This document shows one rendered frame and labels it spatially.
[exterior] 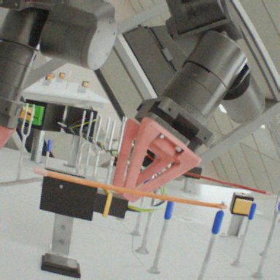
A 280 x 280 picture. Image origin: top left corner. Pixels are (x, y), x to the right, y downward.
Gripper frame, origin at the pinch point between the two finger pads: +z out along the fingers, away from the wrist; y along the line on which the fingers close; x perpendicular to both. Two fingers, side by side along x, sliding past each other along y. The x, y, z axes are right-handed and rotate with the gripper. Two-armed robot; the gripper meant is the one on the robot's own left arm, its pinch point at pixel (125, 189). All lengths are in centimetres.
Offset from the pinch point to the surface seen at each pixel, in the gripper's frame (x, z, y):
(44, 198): 6.8, 5.9, -2.7
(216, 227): -5.0, -1.2, -14.3
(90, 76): -30, -122, 753
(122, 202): 0.1, 1.4, -2.5
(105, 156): -115, -40, 723
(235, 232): -24.2, -4.7, 22.0
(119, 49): 3, -32, 92
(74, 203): 4.0, 4.2, -3.0
